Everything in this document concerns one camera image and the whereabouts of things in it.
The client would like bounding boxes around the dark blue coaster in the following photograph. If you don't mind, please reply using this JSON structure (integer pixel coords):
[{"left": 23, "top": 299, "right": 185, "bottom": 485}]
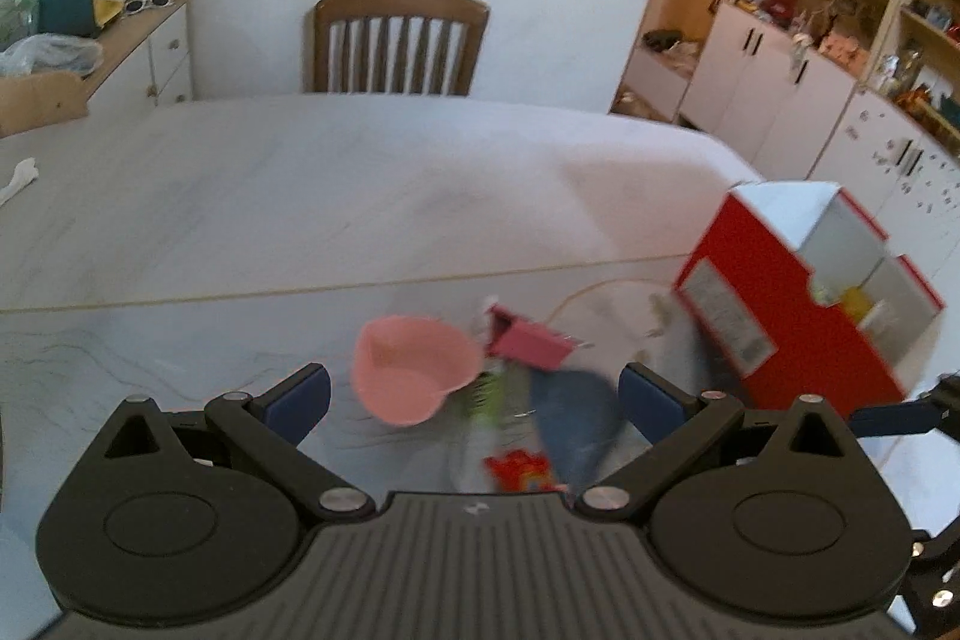
[{"left": 528, "top": 366, "right": 628, "bottom": 492}]

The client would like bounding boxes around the clear plastic bag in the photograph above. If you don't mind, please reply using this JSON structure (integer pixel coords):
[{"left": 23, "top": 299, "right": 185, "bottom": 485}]
[{"left": 0, "top": 33, "right": 104, "bottom": 79}]

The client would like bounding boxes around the white side cabinet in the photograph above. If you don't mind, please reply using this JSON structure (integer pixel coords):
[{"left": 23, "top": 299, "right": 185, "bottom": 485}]
[{"left": 73, "top": 0, "right": 194, "bottom": 109}]

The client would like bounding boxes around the red cardboard box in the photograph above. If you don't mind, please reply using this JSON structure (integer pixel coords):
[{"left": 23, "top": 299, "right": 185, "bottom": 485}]
[{"left": 672, "top": 180, "right": 947, "bottom": 420}]

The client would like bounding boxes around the green plastic toy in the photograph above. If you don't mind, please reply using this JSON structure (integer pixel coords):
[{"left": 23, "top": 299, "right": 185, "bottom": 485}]
[{"left": 456, "top": 368, "right": 520, "bottom": 432}]

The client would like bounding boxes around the crumpled white tissue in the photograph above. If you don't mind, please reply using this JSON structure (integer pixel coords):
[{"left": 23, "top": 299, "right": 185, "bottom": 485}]
[{"left": 0, "top": 157, "right": 39, "bottom": 208}]

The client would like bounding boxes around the yellow small carton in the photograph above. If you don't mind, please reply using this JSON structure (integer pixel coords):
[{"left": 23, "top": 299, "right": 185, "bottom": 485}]
[{"left": 838, "top": 286, "right": 877, "bottom": 324}]

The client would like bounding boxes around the pink heart-shaped bowl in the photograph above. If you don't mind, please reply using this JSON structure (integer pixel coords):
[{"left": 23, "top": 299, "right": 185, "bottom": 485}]
[{"left": 350, "top": 314, "right": 482, "bottom": 426}]

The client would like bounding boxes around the small red toy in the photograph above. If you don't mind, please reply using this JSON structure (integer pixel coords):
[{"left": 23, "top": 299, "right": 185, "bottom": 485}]
[{"left": 483, "top": 448, "right": 562, "bottom": 495}]

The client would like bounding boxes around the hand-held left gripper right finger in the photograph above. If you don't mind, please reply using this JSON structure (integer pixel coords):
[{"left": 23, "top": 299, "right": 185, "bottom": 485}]
[{"left": 575, "top": 361, "right": 865, "bottom": 522}]

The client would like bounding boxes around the light wooden chair back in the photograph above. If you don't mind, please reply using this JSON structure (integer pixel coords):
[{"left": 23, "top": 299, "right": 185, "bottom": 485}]
[{"left": 0, "top": 71, "right": 91, "bottom": 138}]

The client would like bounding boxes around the red snack packet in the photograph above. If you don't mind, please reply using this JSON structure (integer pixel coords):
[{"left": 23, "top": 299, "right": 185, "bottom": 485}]
[{"left": 483, "top": 303, "right": 595, "bottom": 372}]

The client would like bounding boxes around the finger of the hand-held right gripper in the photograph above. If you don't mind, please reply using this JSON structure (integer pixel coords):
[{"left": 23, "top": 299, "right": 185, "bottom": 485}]
[
  {"left": 898, "top": 527, "right": 960, "bottom": 640},
  {"left": 847, "top": 373, "right": 960, "bottom": 440}
]

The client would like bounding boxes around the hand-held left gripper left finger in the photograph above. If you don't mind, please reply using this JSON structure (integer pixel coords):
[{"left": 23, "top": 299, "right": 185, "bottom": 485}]
[{"left": 97, "top": 364, "right": 377, "bottom": 523}]

